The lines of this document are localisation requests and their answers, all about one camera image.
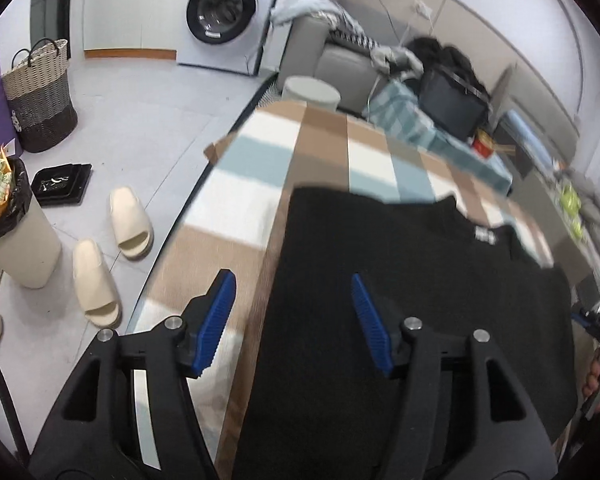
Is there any black t-shirt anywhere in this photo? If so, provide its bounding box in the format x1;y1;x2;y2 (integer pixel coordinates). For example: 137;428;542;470
230;187;581;480

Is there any cream slipper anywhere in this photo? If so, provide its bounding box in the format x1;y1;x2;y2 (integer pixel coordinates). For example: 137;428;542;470
72;238;122;328
109;186;154;261

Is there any dark door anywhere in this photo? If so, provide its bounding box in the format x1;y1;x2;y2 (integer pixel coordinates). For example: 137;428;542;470
30;0;74;46

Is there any white round stool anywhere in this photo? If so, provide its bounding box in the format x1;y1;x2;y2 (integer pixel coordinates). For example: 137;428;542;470
281;76;341;113

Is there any black cable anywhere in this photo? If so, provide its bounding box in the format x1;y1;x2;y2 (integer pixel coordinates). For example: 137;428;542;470
0;332;31;466

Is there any plaid blanket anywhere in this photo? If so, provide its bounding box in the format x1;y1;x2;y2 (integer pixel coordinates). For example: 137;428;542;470
125;100;556;480

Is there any white washing machine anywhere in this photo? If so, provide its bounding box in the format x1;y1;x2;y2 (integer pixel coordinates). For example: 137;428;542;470
176;0;287;77

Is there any black plastic tray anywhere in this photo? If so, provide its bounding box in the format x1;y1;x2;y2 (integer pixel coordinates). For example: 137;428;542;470
31;162;93;207

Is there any grey side cabinet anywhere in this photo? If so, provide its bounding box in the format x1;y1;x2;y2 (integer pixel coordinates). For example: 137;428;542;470
490;105;600;311

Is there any grey sofa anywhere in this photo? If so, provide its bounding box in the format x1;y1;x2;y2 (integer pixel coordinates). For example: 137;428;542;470
280;0;518;117

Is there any teal checked tablecloth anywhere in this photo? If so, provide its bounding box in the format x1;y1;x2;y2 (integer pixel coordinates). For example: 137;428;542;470
367;80;513;196

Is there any houndstooth cloth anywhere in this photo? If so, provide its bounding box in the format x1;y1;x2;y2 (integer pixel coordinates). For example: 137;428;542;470
330;15;377;54

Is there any white base cabinet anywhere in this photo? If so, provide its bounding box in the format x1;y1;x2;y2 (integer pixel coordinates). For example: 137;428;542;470
82;0;193;61

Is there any beige trash bin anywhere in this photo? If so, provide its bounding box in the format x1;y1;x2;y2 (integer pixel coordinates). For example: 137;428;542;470
0;145;62;289

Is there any pile of black clothes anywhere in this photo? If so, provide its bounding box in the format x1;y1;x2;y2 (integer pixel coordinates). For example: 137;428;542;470
405;36;492;96

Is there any green toy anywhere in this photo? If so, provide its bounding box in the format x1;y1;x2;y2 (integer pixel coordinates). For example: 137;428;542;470
557;182;584;237

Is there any red snack packet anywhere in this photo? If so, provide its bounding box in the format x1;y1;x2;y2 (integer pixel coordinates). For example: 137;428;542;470
472;129;502;159

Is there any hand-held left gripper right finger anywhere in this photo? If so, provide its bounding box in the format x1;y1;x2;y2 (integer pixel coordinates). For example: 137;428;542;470
350;274;558;480

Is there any white grey cloth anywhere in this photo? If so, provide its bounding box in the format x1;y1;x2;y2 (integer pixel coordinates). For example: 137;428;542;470
270;0;348;28

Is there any black bag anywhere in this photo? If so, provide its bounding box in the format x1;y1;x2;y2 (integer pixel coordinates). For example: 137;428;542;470
419;67;491;142

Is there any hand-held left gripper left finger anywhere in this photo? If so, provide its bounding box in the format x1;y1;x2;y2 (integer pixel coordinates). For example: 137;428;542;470
27;269;238;480

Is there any woven laundry basket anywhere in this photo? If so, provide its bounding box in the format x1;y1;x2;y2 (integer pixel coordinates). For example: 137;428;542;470
1;38;79;154

